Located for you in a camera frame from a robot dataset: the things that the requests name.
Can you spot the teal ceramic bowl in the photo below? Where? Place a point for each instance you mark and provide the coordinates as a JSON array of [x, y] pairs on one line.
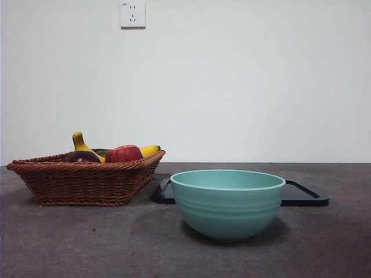
[[229, 214]]

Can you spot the dark purple plum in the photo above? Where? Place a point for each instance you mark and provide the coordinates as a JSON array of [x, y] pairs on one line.
[[82, 157]]

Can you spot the red apple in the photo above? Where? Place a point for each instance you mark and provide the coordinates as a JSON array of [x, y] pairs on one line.
[[124, 153]]

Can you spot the green avocado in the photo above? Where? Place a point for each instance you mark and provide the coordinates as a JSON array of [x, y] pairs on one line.
[[103, 152]]

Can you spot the yellow banana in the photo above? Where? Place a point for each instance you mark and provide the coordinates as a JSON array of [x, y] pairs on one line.
[[79, 144]]

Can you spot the brown wicker basket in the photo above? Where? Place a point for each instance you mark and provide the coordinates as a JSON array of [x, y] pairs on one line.
[[81, 185]]

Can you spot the dark teal tray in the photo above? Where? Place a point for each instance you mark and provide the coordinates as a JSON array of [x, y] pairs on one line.
[[304, 199]]

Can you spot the white wall socket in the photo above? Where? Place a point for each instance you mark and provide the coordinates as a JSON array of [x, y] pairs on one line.
[[133, 14]]

